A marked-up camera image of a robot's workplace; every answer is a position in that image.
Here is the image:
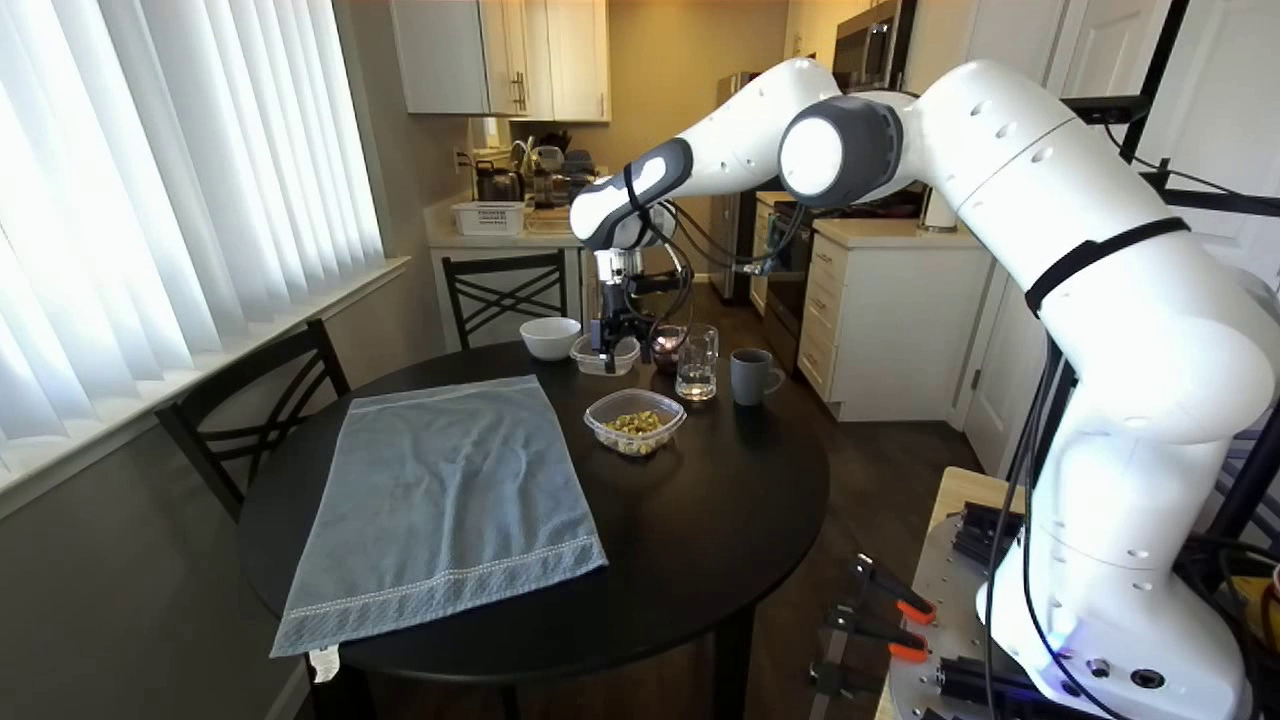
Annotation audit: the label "black chair with cross back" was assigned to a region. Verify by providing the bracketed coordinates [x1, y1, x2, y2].
[441, 249, 577, 355]
[157, 314, 350, 524]

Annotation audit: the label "light wooden robot base board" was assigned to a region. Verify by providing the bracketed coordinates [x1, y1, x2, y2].
[871, 462, 1041, 720]

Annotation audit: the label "light blue towel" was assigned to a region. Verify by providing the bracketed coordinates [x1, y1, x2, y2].
[266, 370, 610, 689]

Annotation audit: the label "white kitchen counter unit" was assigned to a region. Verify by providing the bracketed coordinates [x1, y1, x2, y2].
[420, 174, 614, 352]

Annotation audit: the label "empty clear plastic container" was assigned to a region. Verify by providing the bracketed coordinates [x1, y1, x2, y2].
[567, 329, 648, 378]

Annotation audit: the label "white base cabinet with drawers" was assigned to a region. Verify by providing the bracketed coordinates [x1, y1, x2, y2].
[796, 217, 1001, 428]

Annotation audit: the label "black microwave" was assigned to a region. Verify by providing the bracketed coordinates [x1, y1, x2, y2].
[828, 0, 918, 94]

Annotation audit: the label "clear plastic candy container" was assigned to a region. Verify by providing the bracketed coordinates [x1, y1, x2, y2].
[580, 384, 692, 459]

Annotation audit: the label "small white bowl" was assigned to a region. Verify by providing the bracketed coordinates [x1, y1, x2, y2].
[516, 314, 583, 365]

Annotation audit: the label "white panel door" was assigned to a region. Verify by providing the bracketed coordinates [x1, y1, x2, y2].
[954, 0, 1280, 478]

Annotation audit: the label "black kitchen stove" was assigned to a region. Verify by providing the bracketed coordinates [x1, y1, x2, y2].
[743, 186, 821, 335]

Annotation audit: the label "grey ceramic mug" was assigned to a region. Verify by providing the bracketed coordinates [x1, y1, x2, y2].
[726, 344, 787, 412]

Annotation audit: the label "clear plastic bin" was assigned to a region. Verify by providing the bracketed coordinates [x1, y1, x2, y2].
[447, 195, 533, 245]

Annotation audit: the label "white window sill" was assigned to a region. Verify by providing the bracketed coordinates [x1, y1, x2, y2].
[0, 253, 414, 524]

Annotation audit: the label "dark countertop appliances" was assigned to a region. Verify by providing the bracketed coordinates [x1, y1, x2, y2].
[455, 117, 604, 217]

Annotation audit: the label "patterned metal cup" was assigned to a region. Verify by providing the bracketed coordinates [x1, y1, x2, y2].
[648, 321, 696, 378]

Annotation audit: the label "yellow wrapped candy pile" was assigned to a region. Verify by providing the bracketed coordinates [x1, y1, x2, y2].
[606, 409, 669, 440]

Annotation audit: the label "black camera stand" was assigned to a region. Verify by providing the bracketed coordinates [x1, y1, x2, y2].
[1058, 0, 1280, 221]

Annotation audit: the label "cream upper wall cabinet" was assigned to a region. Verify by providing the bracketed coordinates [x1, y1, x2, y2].
[387, 0, 614, 129]

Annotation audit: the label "orange handled black clamp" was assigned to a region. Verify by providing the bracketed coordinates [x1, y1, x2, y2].
[828, 600, 936, 666]
[848, 548, 940, 633]

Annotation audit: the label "black refrigerator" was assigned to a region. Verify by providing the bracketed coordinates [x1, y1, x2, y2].
[703, 195, 751, 306]

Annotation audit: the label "black power box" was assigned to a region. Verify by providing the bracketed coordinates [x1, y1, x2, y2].
[948, 496, 1032, 573]

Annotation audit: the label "dark wooden table leg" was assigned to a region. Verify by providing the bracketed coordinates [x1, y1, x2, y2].
[707, 602, 759, 720]

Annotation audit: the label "white upper cabinet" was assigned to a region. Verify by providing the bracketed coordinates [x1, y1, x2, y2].
[910, 0, 1058, 79]

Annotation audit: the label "clear glass mug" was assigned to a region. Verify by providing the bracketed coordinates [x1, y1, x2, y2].
[673, 324, 725, 409]

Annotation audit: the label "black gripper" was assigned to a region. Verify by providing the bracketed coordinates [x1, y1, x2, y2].
[590, 266, 657, 377]

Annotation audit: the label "white vertical window blinds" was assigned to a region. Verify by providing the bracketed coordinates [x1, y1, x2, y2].
[0, 0, 393, 448]

